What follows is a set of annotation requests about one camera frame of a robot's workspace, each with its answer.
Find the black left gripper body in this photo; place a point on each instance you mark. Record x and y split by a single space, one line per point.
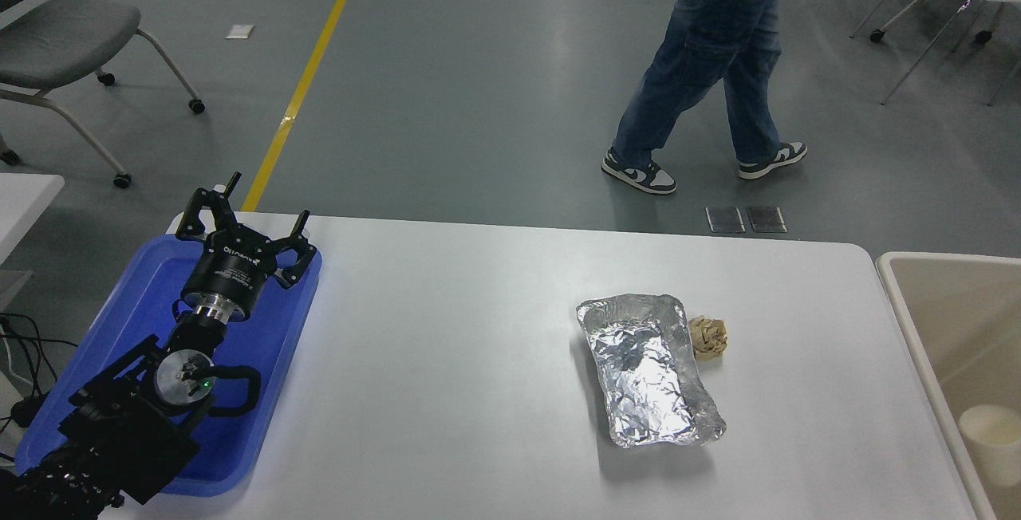
227 273

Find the silver foil tray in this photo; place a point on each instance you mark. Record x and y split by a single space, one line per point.
646 368

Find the cream paper cup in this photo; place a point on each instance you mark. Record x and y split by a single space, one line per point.
993 440

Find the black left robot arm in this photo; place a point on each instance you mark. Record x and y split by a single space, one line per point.
120 432

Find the blue plastic tray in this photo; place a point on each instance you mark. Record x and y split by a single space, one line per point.
143 289

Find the white side table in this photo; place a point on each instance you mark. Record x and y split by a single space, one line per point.
20 201

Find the white paper scrap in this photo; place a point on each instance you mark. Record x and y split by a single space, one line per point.
239 31

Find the grey office chair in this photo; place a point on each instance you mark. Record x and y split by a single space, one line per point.
64 33

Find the crumpled tan paper ball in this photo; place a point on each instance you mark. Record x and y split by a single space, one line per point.
708 336

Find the metal floor plate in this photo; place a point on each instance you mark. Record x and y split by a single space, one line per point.
766 219
724 219

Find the person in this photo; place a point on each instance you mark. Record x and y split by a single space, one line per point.
702 41

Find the large pale bin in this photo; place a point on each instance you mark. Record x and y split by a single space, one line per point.
941 313

